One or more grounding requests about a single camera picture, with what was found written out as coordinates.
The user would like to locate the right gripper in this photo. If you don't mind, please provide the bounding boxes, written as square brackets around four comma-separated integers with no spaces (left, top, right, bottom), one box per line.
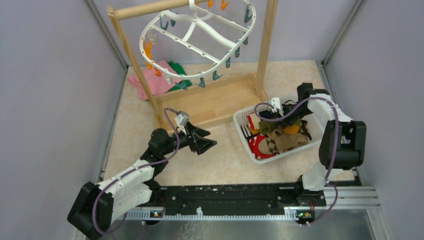
[271,103,314,127]

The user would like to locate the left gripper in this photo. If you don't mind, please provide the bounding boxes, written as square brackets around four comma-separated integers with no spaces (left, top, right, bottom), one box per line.
[161,121,217,156]

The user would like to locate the white oval clip hanger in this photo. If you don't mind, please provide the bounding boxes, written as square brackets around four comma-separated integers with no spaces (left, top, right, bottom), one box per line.
[139,0,258,91]

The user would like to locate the olive striped sock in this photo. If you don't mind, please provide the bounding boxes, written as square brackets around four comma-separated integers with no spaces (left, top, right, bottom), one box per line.
[258,120,288,135]

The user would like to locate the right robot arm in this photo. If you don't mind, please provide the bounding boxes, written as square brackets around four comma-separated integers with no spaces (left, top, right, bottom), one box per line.
[253,83,367,206]

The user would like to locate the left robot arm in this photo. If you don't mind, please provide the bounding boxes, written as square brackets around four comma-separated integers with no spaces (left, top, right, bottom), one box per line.
[67,122,217,240]

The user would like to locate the wooden hanger rack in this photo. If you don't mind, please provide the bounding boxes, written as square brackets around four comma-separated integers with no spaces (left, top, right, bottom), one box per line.
[107,0,278,130]

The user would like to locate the white plastic laundry basket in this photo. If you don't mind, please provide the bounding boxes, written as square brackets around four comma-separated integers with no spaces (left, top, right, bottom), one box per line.
[233,104,325,165]

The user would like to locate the red white striped sock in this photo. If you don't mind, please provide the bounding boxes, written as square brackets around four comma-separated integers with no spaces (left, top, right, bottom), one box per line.
[247,113,276,159]

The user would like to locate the mustard yellow sock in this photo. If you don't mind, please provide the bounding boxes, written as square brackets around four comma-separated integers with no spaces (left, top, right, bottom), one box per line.
[283,124,301,135]

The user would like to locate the argyle brown sock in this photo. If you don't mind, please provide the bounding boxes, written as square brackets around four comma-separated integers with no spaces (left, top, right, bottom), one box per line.
[265,138,279,155]

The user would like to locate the tan ribbed sock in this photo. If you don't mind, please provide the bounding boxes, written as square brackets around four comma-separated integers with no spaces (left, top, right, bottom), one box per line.
[266,129,309,153]

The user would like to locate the green cloth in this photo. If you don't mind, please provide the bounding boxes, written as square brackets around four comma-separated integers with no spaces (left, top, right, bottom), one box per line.
[167,61,192,92]

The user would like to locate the pink cloth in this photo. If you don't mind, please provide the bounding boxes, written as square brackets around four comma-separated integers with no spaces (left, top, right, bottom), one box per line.
[127,60,176,101]

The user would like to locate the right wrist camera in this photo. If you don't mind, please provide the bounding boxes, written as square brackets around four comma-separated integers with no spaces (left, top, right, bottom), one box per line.
[268,97,284,117]

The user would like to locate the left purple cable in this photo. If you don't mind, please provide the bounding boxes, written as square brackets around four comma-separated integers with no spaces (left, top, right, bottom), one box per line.
[91,107,181,236]

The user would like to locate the purple cable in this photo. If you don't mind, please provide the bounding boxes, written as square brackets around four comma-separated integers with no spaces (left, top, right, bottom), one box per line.
[254,96,340,226]
[91,107,181,236]

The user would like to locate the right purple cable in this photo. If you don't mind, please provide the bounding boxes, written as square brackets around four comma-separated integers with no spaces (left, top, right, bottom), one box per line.
[254,96,340,226]

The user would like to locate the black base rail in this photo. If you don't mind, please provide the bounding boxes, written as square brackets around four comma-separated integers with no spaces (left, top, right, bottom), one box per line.
[140,182,328,224]

